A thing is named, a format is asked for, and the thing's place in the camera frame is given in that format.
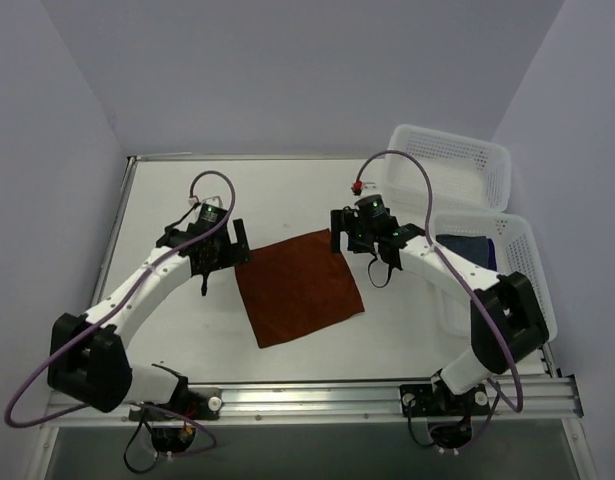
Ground orange brown towel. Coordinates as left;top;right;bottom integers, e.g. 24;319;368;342
235;229;365;349

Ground blue denim towel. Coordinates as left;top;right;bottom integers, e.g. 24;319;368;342
436;234;489;269

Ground purple towel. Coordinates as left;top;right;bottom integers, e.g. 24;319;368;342
487;239;498;271

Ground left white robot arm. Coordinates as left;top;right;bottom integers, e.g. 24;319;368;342
47;203;250;418

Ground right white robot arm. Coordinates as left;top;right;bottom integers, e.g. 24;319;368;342
330;194;551;396

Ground white source basket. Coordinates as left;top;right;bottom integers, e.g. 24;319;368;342
380;124;512;214

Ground white stacking basket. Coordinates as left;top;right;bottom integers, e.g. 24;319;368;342
430;211;558;341

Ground aluminium mounting rail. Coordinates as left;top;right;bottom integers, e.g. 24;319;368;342
41;377;586;426

